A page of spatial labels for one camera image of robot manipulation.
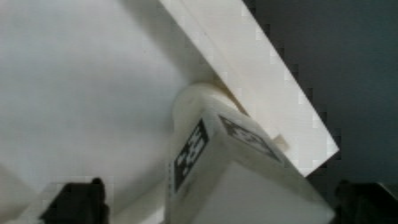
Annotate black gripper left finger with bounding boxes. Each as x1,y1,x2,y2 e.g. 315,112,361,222
40,178,111,224

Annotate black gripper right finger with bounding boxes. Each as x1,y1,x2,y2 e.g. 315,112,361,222
331,180,398,224

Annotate white leg with tag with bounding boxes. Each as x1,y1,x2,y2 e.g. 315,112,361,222
166,83,335,224

